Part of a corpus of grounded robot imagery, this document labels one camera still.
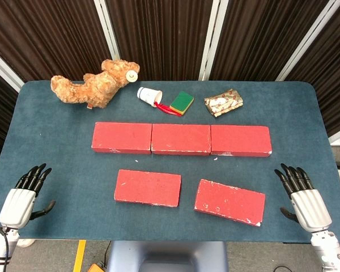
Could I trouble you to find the white paper cup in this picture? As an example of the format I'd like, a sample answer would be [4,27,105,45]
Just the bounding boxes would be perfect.
[137,86,163,106]

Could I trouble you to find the brown ribbed partition panel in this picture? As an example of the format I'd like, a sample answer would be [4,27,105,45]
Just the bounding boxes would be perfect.
[0,0,113,83]
[210,0,329,82]
[105,0,215,82]
[0,66,19,163]
[285,0,340,137]

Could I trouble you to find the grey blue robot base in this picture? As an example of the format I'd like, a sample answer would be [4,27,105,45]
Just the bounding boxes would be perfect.
[106,240,229,272]

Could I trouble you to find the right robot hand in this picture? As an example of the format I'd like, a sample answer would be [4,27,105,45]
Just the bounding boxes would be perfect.
[274,163,333,233]

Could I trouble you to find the gold wrapped snack packet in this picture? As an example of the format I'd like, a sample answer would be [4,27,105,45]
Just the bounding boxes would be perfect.
[204,88,244,118]

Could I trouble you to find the brown teddy bear plush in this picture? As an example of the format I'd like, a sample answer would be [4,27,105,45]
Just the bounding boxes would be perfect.
[50,59,141,109]

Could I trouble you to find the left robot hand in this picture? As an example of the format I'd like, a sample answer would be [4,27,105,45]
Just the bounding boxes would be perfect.
[0,163,57,230]

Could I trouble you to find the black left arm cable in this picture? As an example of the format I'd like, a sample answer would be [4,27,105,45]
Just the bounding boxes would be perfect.
[0,226,11,266]

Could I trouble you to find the green yellow sponge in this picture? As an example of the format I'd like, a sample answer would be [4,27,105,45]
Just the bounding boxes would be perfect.
[169,91,194,116]

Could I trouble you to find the red foam brick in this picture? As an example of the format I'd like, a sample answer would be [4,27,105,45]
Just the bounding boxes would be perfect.
[114,169,182,209]
[194,178,266,227]
[151,124,212,156]
[210,125,273,158]
[91,122,153,155]

